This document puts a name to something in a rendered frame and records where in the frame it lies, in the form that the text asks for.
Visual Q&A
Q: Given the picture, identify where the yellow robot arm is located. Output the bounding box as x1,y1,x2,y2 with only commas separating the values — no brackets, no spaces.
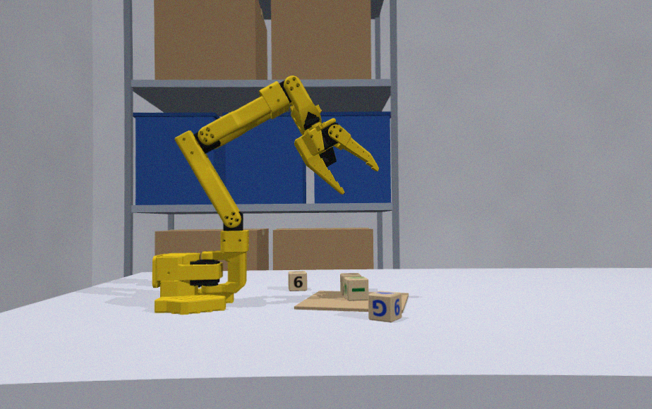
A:
155,76,322,315

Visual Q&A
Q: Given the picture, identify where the tan flat mat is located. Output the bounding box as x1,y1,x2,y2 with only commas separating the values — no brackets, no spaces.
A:
294,291,409,313

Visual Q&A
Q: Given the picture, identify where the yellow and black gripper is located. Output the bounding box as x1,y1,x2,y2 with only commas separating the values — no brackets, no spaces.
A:
294,118,379,195

